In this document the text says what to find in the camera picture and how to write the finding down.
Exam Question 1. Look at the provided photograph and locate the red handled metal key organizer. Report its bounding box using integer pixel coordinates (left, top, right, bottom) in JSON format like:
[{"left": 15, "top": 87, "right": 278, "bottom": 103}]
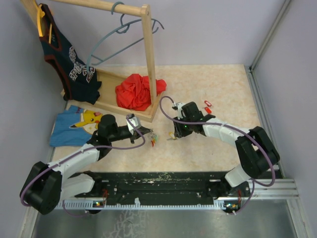
[{"left": 147, "top": 129, "right": 158, "bottom": 147}]

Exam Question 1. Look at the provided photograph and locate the yellow tagged key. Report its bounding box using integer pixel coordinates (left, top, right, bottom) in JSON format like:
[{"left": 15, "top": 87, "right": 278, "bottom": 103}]
[{"left": 167, "top": 132, "right": 177, "bottom": 141}]

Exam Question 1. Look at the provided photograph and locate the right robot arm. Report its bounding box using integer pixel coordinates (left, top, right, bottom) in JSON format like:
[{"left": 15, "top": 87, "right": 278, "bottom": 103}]
[{"left": 172, "top": 102, "right": 280, "bottom": 197}]

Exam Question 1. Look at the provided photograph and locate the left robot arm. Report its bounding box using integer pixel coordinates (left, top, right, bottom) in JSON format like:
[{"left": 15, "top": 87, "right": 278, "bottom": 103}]
[{"left": 19, "top": 114, "right": 152, "bottom": 215}]

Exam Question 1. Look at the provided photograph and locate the red tagged key near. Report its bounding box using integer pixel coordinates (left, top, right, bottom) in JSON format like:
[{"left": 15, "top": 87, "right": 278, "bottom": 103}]
[{"left": 204, "top": 107, "right": 212, "bottom": 115}]

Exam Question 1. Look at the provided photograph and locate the red tagged key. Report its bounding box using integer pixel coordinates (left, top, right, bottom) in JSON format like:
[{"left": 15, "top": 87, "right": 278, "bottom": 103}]
[
  {"left": 204, "top": 100, "right": 213, "bottom": 108},
  {"left": 204, "top": 107, "right": 212, "bottom": 115}
]

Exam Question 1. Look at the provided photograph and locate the red crumpled shirt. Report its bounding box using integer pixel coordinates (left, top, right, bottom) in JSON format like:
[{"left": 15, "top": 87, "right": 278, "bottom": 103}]
[{"left": 115, "top": 74, "right": 152, "bottom": 111}]

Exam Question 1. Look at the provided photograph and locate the red tagged key far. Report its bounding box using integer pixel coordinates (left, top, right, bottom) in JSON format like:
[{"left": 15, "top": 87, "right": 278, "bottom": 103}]
[{"left": 204, "top": 100, "right": 213, "bottom": 108}]

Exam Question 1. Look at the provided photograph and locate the wooden clothes rack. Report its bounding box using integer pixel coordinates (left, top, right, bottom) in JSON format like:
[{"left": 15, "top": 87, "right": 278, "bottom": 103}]
[{"left": 21, "top": 0, "right": 163, "bottom": 122}]

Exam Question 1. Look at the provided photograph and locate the blue pikachu shirt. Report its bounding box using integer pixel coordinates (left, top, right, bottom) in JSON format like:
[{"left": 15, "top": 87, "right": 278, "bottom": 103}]
[{"left": 50, "top": 105, "right": 103, "bottom": 147}]

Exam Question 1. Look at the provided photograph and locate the navy basketball jersey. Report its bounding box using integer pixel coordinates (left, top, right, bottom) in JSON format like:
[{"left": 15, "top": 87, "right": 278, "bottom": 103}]
[{"left": 39, "top": 4, "right": 102, "bottom": 105}]

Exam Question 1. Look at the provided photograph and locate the yellow plastic hanger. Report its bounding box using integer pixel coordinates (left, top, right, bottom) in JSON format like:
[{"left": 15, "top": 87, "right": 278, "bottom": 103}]
[{"left": 35, "top": 3, "right": 53, "bottom": 44}]

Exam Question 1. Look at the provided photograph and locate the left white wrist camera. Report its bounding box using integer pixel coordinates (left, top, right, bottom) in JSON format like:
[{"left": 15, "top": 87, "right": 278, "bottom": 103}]
[{"left": 126, "top": 114, "right": 141, "bottom": 130}]

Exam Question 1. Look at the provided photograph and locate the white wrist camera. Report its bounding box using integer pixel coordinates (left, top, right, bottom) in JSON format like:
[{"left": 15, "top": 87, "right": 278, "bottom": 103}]
[
  {"left": 126, "top": 114, "right": 141, "bottom": 130},
  {"left": 172, "top": 102, "right": 185, "bottom": 119}
]

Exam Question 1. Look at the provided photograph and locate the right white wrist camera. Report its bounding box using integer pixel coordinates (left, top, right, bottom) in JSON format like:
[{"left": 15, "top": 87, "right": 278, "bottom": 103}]
[{"left": 172, "top": 102, "right": 185, "bottom": 119}]

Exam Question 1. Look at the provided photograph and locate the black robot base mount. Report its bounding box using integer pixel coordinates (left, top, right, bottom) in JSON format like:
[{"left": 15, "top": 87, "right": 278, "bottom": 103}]
[{"left": 81, "top": 171, "right": 236, "bottom": 206}]

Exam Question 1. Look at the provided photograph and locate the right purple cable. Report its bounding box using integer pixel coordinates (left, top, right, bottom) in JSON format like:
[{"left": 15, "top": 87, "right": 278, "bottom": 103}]
[{"left": 159, "top": 96, "right": 276, "bottom": 216}]

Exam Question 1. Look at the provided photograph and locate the teal wire hanger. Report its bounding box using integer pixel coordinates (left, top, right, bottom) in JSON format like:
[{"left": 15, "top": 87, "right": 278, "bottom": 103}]
[{"left": 86, "top": 1, "right": 165, "bottom": 67}]

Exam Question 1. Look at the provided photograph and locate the grey slotted cable duct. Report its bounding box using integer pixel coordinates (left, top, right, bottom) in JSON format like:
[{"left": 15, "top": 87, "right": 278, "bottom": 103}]
[{"left": 55, "top": 199, "right": 228, "bottom": 211}]

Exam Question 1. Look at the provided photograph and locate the aluminium frame rail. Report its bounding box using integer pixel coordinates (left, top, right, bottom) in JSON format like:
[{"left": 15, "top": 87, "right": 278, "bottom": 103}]
[{"left": 251, "top": 0, "right": 306, "bottom": 187}]

